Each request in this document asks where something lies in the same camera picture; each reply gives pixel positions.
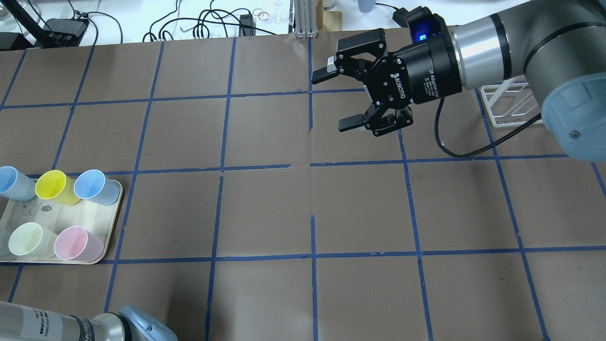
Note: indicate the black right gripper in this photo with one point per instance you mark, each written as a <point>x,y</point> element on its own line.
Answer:
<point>432,72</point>

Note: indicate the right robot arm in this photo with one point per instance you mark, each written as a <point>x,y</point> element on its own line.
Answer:
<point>559,46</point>

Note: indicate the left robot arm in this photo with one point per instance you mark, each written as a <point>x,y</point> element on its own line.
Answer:
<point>22,323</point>

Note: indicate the yellow plastic cup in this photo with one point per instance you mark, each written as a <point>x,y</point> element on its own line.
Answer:
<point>57,187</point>

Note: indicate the pink plastic cup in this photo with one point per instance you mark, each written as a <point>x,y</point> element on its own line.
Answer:
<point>77,244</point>

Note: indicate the light blue plastic cup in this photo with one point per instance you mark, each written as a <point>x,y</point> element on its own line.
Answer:
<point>16,185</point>

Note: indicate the pale green plastic cup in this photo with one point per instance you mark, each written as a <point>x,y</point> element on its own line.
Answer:
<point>32,240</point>

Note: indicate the cream plastic tray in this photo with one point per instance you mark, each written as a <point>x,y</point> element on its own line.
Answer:
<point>95,218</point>

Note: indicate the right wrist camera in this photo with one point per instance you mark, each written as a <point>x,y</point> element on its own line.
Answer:
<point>422,23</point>

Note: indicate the aluminium frame post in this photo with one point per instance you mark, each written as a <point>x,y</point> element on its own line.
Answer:
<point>305,18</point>

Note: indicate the white wire cup rack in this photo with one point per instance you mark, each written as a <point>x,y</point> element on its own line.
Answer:
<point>509,103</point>

